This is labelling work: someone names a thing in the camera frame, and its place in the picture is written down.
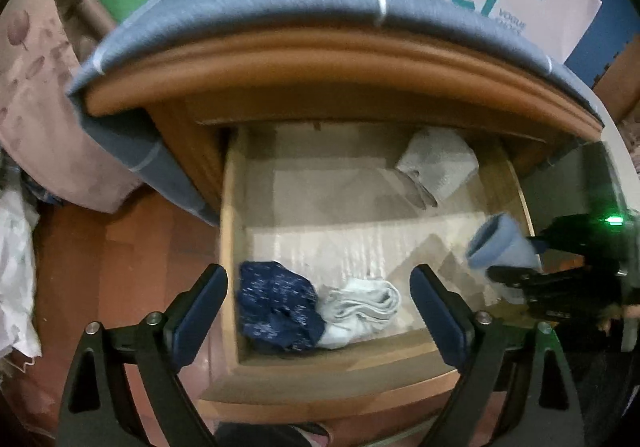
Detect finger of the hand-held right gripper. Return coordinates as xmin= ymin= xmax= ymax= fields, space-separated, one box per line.
xmin=487 ymin=265 xmax=592 ymax=304
xmin=530 ymin=216 xmax=602 ymax=254

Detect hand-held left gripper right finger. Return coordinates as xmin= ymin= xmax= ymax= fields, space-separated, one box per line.
xmin=409 ymin=263 xmax=586 ymax=447

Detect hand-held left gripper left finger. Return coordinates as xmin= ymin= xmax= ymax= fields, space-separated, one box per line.
xmin=55 ymin=263 xmax=229 ymax=447

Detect light blue sock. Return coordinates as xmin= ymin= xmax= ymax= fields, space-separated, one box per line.
xmin=465 ymin=212 xmax=545 ymax=274

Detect navy speckled underwear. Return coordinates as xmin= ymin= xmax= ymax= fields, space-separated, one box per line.
xmin=239 ymin=261 xmax=326 ymax=353

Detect white socks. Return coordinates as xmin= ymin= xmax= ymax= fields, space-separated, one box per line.
xmin=316 ymin=277 xmax=402 ymax=349

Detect wooden drawer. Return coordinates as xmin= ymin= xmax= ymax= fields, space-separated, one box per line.
xmin=197 ymin=122 xmax=538 ymax=420

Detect grey underwear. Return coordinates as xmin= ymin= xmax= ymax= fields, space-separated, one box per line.
xmin=395 ymin=130 xmax=481 ymax=208

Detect white floral bedding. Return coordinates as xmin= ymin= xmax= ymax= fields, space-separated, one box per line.
xmin=0 ymin=187 xmax=43 ymax=373

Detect pink leaf-print pillow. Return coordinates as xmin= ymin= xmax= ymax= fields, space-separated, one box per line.
xmin=0 ymin=0 xmax=146 ymax=214

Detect wooden nightstand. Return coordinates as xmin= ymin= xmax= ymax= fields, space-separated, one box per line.
xmin=82 ymin=30 xmax=603 ymax=228

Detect blue checked cloth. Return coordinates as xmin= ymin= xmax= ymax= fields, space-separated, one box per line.
xmin=65 ymin=0 xmax=606 ymax=228

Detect brown satin pillow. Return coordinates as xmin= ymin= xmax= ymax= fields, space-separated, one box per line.
xmin=47 ymin=0 xmax=121 ymax=63

